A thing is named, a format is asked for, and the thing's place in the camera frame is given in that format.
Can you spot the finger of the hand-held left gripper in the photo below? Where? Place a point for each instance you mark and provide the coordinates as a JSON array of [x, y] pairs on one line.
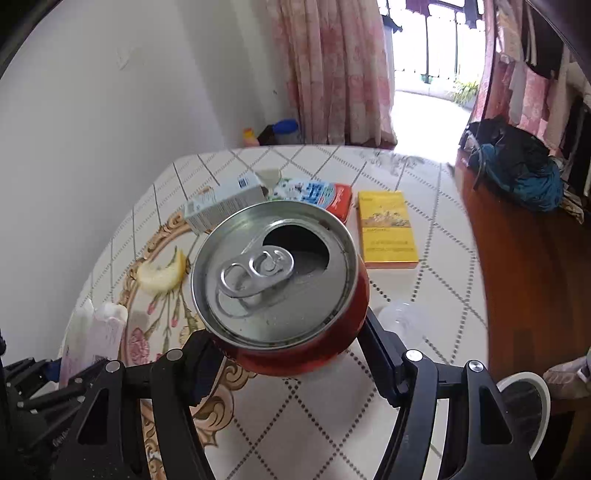
[[27, 369], [64, 392]]

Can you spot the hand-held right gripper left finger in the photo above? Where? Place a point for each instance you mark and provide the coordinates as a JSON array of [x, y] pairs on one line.
[[184, 369]]

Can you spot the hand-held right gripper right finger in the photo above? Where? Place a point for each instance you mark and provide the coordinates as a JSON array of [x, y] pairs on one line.
[[388, 364]]

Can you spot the pink tissue packet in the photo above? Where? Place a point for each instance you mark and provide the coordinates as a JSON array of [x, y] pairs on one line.
[[97, 337]]

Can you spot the yellow fruit peel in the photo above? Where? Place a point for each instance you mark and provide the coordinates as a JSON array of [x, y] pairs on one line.
[[161, 277]]

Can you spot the red drink can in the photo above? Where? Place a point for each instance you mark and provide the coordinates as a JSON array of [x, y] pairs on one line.
[[277, 286]]

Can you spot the yellow box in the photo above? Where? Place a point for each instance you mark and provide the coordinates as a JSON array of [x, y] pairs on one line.
[[388, 230]]

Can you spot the white round waste bin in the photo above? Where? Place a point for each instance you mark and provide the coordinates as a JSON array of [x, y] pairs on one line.
[[519, 401]]

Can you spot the small white drink carton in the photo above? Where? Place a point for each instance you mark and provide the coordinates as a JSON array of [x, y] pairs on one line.
[[217, 207]]

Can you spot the red and blue snack packet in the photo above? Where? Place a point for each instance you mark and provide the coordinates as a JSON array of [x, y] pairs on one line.
[[323, 196]]

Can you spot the checked floral tablecloth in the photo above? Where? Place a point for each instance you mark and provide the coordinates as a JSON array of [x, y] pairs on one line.
[[300, 415]]

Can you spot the pale patterned bed sheet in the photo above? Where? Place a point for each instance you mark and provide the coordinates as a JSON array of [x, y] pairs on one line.
[[570, 371]]

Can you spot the blue cloth bundle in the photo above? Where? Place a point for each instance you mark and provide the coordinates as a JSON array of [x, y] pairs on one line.
[[535, 189]]

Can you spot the small black box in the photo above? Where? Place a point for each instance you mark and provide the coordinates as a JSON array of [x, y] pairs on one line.
[[267, 136]]

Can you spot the black clothes pile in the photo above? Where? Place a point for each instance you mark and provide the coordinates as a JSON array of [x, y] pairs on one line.
[[508, 143]]

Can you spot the blue-lidded plastic jar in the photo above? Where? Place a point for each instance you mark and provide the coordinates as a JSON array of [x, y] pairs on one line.
[[286, 131]]

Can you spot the green potted plant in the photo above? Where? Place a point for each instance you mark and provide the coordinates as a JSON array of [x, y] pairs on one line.
[[464, 92]]

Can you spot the pink floral curtain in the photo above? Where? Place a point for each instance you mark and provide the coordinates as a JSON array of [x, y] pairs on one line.
[[337, 69]]

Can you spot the pink floral hanging cloth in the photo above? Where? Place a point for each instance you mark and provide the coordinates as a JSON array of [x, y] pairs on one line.
[[531, 97]]

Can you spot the balcony railing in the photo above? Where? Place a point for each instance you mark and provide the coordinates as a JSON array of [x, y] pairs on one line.
[[438, 46]]

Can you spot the black hanging coat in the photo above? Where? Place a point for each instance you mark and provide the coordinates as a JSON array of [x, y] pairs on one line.
[[545, 46]]

